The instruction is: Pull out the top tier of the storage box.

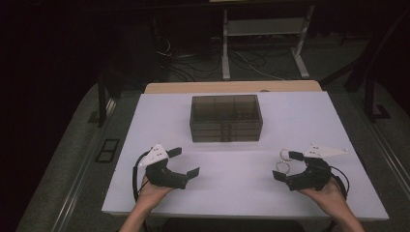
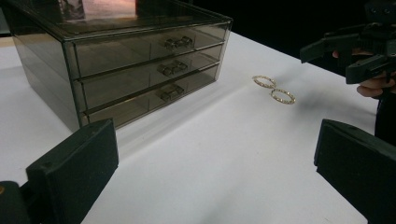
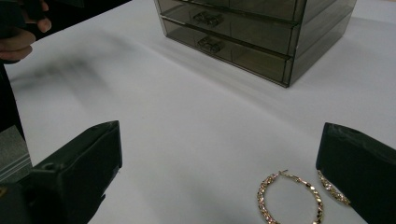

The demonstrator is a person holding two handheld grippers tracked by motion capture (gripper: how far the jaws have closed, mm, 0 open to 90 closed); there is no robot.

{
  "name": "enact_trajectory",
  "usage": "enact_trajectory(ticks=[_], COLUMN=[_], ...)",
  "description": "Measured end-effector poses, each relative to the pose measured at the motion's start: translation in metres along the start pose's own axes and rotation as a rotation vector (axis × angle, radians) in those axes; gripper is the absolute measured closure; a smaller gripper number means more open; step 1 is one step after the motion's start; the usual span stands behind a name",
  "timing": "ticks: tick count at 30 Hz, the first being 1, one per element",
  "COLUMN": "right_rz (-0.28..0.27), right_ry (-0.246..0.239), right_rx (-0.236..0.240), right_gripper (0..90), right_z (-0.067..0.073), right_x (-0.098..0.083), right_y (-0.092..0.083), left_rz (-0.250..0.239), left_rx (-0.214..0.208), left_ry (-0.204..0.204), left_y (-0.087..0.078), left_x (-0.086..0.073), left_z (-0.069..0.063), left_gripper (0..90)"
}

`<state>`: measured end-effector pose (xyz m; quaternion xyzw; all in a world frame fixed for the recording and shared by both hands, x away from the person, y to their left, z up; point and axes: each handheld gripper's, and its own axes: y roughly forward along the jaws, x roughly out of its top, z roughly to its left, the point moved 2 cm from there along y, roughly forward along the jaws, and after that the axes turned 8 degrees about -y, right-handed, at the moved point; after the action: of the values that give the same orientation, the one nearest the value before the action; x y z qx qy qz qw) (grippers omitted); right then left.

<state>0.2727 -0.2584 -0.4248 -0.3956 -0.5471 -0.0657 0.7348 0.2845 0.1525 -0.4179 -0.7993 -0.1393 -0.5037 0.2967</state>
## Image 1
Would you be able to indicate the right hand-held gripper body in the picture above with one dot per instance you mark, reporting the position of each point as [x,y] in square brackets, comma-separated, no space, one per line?
[312,177]

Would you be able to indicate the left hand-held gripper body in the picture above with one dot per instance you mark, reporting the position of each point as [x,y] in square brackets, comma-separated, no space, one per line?
[164,179]

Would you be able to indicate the smoky clear plastic drawer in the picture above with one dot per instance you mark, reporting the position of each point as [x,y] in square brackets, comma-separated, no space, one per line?
[206,139]
[206,132]
[206,125]

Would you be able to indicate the smoky clear drawer organizer case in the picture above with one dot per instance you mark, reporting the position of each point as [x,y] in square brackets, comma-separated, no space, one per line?
[225,108]

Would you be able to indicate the person's left hand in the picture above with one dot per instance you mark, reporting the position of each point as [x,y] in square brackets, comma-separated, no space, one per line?
[150,195]

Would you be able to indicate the person's right hand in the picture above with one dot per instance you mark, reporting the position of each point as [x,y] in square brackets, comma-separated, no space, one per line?
[328,196]

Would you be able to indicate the white table cover board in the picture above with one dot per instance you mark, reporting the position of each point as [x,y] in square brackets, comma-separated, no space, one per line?
[225,187]

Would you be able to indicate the wooden table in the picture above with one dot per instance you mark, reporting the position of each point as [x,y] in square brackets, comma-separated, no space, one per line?
[225,87]

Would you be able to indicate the black upright stand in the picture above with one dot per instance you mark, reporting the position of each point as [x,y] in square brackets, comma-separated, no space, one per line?
[369,96]
[102,103]

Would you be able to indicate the grey metal stand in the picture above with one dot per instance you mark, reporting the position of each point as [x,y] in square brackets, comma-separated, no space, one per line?
[264,26]

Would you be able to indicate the black floor plate frame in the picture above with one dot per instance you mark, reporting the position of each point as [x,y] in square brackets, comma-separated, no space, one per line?
[108,150]

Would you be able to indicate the metal floor rail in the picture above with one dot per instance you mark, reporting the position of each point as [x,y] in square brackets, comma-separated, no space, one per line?
[75,190]
[391,164]

